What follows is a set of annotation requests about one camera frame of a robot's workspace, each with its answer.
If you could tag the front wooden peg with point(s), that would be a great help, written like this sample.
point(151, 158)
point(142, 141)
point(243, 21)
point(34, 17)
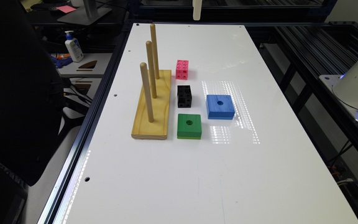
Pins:
point(147, 92)

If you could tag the blue wooden block with hole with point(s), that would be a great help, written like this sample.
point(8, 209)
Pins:
point(220, 107)

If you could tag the black office chair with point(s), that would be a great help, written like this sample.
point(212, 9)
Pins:
point(31, 97)

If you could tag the white lotion pump bottle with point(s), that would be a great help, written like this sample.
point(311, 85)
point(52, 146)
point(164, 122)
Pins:
point(73, 47)

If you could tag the wooden peg board base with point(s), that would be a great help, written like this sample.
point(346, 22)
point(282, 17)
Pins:
point(142, 128)

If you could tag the grey monitor stand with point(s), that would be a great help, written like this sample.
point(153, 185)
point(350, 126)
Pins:
point(85, 14)

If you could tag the black snap cube block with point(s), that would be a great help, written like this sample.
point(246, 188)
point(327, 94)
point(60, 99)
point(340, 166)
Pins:
point(184, 96)

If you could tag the blue glue gun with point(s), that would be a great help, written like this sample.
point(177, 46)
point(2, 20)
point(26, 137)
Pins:
point(59, 63)

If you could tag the green wooden block with hole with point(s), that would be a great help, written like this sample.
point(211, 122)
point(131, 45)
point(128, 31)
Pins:
point(189, 126)

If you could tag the pink snap cube block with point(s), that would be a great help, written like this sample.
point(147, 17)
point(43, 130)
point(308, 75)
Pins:
point(182, 70)

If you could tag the wooden peg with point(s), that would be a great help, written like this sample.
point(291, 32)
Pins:
point(147, 92)
point(154, 49)
point(151, 69)

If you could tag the rear wooden peg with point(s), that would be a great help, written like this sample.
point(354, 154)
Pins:
point(154, 49)

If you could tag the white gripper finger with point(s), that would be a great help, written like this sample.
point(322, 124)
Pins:
point(197, 5)

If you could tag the pink sticky note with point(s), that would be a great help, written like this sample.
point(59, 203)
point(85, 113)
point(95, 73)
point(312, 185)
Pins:
point(66, 9)

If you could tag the middle wooden peg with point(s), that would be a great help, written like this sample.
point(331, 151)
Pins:
point(151, 69)

